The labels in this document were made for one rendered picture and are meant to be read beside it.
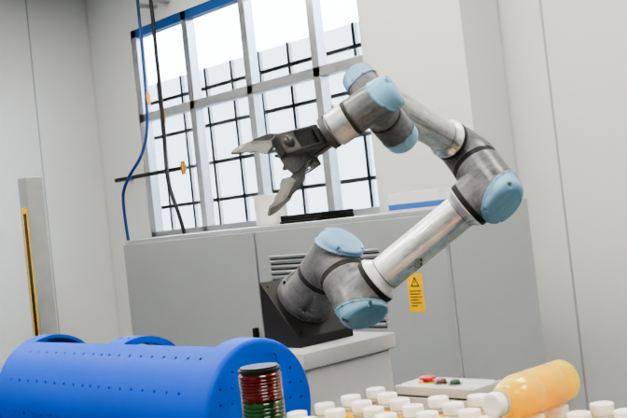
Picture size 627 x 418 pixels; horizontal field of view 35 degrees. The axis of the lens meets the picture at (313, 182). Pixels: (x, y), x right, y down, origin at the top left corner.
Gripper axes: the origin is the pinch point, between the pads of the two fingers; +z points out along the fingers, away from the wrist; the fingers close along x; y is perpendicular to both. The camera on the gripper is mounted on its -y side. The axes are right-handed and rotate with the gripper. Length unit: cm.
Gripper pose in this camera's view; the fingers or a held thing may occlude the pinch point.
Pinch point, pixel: (247, 185)
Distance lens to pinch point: 200.4
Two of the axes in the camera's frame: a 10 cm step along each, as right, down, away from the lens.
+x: -5.1, -8.4, 1.8
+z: -8.2, 5.4, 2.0
